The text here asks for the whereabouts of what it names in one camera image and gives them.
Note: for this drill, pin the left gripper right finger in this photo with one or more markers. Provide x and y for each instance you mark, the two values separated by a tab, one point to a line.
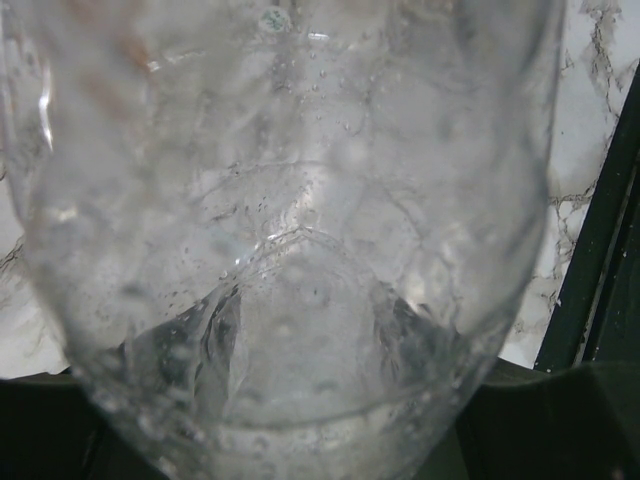
579	423

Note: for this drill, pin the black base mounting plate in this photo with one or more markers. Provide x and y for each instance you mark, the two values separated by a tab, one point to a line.
571	318

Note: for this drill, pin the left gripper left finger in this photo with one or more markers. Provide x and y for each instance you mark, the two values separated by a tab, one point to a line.
49	430

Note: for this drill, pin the white bottle cap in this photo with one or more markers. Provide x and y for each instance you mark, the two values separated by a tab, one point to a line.
274	20

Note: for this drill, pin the clear plastic bottle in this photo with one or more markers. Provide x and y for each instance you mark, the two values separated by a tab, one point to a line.
280	256

